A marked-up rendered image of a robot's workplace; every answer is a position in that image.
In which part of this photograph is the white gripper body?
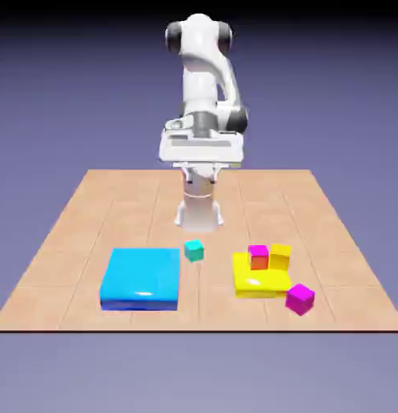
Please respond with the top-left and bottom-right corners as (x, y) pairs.
(158, 127), (246, 169)

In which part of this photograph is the small teal cube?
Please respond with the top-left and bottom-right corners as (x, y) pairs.
(183, 239), (205, 263)

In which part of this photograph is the small magenta cube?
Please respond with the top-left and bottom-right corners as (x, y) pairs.
(247, 244), (270, 271)
(284, 282), (317, 317)

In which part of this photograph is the small yellow cube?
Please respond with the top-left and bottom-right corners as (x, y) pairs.
(268, 243), (292, 273)

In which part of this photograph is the large blue box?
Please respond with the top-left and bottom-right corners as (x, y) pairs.
(99, 247), (181, 312)

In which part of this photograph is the large yellow box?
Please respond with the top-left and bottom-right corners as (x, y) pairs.
(231, 252), (293, 299)

